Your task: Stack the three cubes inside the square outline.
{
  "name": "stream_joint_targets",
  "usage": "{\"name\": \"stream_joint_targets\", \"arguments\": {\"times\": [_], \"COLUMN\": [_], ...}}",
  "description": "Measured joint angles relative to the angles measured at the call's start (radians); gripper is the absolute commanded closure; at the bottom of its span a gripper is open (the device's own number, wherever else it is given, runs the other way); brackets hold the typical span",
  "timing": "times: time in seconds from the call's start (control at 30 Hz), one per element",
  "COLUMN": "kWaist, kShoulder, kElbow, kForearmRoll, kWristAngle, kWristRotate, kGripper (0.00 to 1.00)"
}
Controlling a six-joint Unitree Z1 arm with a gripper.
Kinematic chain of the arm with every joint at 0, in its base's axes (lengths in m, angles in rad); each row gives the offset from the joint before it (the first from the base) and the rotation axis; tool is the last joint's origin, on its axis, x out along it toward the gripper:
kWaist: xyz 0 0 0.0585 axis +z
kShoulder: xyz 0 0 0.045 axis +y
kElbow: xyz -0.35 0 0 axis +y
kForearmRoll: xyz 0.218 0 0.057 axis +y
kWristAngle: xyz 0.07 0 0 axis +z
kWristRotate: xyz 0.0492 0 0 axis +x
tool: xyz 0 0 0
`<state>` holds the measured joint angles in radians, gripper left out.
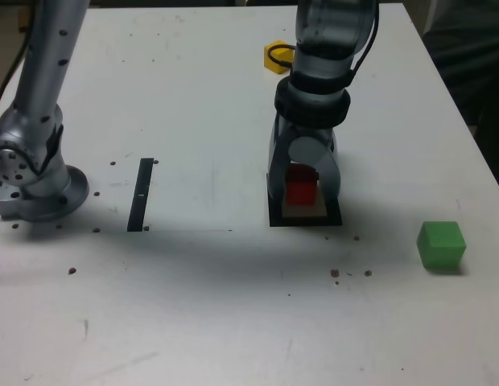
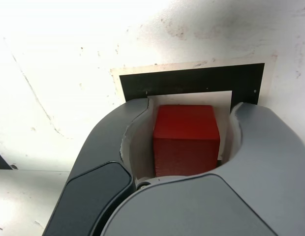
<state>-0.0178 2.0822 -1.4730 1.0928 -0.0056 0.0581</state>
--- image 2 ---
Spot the black tape square outline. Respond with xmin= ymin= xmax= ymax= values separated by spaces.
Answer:
xmin=119 ymin=63 xmax=266 ymax=106

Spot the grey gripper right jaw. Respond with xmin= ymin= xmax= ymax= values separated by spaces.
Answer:
xmin=91 ymin=102 xmax=305 ymax=236

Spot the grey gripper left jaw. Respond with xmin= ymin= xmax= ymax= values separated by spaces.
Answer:
xmin=43 ymin=98 xmax=157 ymax=236

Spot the black tape strip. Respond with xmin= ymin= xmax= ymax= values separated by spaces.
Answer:
xmin=0 ymin=148 xmax=14 ymax=171

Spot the red cube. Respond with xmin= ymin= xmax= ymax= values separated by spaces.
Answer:
xmin=152 ymin=104 xmax=221 ymax=178

